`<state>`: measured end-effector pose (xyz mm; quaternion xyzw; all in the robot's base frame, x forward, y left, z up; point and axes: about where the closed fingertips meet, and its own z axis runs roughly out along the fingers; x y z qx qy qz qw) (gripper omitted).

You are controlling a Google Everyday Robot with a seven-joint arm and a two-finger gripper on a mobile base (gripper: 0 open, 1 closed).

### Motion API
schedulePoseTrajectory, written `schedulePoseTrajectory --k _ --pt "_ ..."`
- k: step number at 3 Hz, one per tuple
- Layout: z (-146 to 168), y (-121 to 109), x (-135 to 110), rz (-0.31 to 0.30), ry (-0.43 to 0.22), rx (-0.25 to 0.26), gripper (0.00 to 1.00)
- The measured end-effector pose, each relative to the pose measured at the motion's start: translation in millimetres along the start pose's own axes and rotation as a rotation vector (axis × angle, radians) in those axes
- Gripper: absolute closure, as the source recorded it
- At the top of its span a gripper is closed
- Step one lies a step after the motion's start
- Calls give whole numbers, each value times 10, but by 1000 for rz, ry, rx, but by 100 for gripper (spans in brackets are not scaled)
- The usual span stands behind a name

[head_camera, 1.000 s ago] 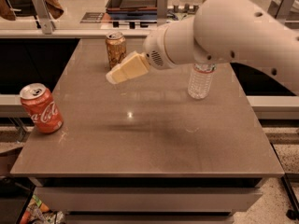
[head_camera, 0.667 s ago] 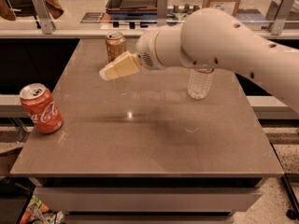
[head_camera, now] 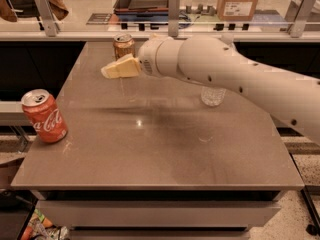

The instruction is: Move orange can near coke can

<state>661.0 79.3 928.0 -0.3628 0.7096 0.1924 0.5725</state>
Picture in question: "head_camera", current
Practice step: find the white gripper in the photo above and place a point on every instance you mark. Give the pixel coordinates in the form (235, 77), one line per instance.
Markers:
(149, 56)

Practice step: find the orange soda can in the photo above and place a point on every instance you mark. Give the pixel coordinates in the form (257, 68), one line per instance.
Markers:
(123, 44)

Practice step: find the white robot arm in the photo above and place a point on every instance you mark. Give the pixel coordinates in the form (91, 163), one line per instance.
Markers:
(292, 98)

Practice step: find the red coke can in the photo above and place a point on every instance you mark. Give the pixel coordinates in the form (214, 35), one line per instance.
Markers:
(41, 109)

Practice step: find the grey metal tray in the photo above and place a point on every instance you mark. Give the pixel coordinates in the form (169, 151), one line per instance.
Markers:
(142, 0)

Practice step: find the clear plastic water bottle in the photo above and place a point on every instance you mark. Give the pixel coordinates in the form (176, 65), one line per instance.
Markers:
(213, 95)

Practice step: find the brown jacket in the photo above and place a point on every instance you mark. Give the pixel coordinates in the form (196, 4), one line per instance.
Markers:
(12, 10)

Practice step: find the cardboard box with label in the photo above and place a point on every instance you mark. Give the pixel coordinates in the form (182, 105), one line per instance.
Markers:
(236, 10)

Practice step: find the grey drawer cabinet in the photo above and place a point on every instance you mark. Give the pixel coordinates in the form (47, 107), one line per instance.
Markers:
(159, 220)

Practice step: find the snack packets on floor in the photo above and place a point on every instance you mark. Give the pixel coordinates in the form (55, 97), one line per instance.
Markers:
(40, 227)

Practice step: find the middle metal railing post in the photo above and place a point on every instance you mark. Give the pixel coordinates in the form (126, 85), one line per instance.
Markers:
(173, 17)

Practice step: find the metal railing post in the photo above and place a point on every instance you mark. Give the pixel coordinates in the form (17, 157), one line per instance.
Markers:
(173, 17)
(49, 23)
(297, 28)

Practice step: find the left metal railing post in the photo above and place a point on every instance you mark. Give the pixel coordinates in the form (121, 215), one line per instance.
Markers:
(49, 23)

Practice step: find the right metal railing post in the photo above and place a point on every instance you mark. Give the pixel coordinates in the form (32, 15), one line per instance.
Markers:
(297, 28)

